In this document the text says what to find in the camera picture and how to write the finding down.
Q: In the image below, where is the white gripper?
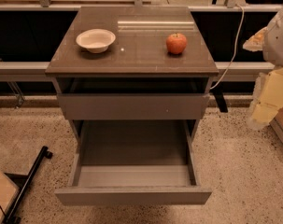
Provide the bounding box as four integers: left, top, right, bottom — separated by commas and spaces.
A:
243, 27, 283, 130

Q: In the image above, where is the red apple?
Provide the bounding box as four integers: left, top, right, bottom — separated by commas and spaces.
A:
166, 33, 187, 55

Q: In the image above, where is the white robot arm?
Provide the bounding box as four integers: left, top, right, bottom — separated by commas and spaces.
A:
243, 7, 283, 130

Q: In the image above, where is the grey top drawer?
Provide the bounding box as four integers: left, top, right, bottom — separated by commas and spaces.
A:
57, 94, 209, 120

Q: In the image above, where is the open grey middle drawer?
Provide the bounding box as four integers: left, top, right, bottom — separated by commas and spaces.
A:
55, 120, 211, 205

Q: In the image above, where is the white paper bowl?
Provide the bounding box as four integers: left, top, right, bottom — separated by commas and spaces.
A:
76, 29, 116, 53

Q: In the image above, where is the black metal stand leg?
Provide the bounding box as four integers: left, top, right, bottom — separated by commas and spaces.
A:
2, 146, 53, 224

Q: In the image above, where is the white cable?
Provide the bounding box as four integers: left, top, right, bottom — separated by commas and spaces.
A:
209, 4, 246, 91

